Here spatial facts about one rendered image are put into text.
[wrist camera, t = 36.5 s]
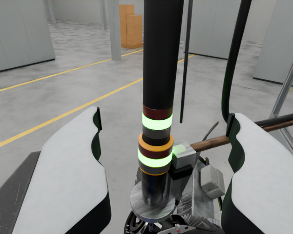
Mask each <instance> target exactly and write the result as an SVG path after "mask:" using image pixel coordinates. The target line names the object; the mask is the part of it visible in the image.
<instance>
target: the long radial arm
mask: <svg viewBox="0 0 293 234"><path fill-rule="evenodd" d="M204 167H206V165H205V164H204V163H203V162H201V161H200V160H199V159H198V160H197V163H196V165H195V167H194V170H193V172H192V174H191V176H190V179H189V181H188V183H187V185H186V187H185V189H184V191H183V193H182V195H183V196H182V198H181V200H180V202H179V204H178V206H177V215H180V216H183V217H184V215H186V216H187V215H188V214H189V215H192V216H194V215H195V217H197V215H199V216H200V217H201V216H203V217H204V218H206V219H208V218H213V219H214V205H213V200H212V199H211V198H209V197H208V196H207V195H206V192H205V191H204V190H203V189H202V187H201V185H200V170H201V169H202V168H204Z"/></svg>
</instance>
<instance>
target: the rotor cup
mask: <svg viewBox="0 0 293 234"><path fill-rule="evenodd" d="M136 218H137V216H136V215H135V214H134V213H133V211H131V212H130V214H129V216H128V218H127V220H126V223H125V226H124V234H157V233H158V232H160V231H163V230H166V229H169V228H173V227H175V224H179V225H187V226H189V225H188V223H187V221H186V220H185V219H184V218H182V217H181V216H180V215H178V214H173V215H170V216H169V217H168V218H167V219H166V220H164V221H162V222H159V224H160V225H161V226H162V227H161V228H159V227H158V226H156V225H155V224H154V223H153V230H152V232H150V231H149V222H145V221H142V220H140V221H139V222H138V223H137V222H136Z"/></svg>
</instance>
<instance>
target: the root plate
mask: <svg viewBox="0 0 293 234"><path fill-rule="evenodd" d="M185 227H188V229H185ZM192 229H195V227H191V226H187V225H180V228H179V232H177V229H175V227H172V228H169V229H166V230H163V231H160V232H158V233H157V234H168V233H171V234H178V233H184V232H186V231H189V230H192Z"/></svg>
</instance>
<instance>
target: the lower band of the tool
mask: <svg viewBox="0 0 293 234"><path fill-rule="evenodd" d="M142 134H143V132H142V133H141V134H140V135H139V143H140V145H141V146H142V147H143V148H145V149H147V150H150V151H164V150H167V149H169V148H170V147H171V146H172V144H173V137H172V135H171V134H170V141H169V142H168V143H167V144H165V145H162V146H152V145H149V144H147V143H145V142H144V141H143V140H142ZM143 156H144V155H143ZM169 156H170V155H169ZM144 157H146V156H144ZM167 157H168V156H167ZM167 157H166V158H167ZM146 158H148V157H146ZM149 159H152V158H149ZM161 159H164V158H161ZM153 160H160V159H153ZM143 164H144V163H143ZM144 165H146V164H144ZM166 165H167V164H166ZM146 166H148V165H146ZM164 166H165V165H164ZM148 167H151V166H148ZM161 167H163V166H161ZM153 168H159V167H153ZM140 169H141V168H140ZM141 170H142V169H141ZM168 170H169V169H168ZM168 170H167V171H168ZM142 171H143V170H142ZM167 171H166V172H167ZM143 172H145V171H143ZM166 172H164V173H166ZM145 173H146V174H149V173H147V172H145ZM164 173H162V174H164ZM162 174H156V175H155V174H149V175H153V176H158V175H162Z"/></svg>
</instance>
